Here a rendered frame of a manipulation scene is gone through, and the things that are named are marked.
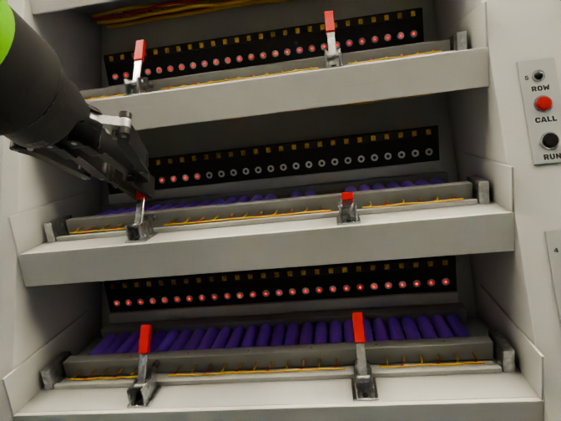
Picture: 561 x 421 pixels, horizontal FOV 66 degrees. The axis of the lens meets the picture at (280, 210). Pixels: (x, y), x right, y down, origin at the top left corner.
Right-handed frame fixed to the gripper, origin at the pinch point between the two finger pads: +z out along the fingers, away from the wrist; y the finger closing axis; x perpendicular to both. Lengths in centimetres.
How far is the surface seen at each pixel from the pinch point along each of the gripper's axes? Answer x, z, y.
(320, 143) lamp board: 8.8, 13.5, 23.8
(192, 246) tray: -9.1, 1.5, 7.6
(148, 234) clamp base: -6.5, 3.0, 1.0
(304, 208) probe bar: -3.9, 6.7, 21.1
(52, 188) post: 2.8, 6.0, -15.9
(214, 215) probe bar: -3.6, 6.9, 8.7
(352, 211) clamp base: -5.8, 3.9, 27.3
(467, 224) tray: -9.3, 1.5, 39.7
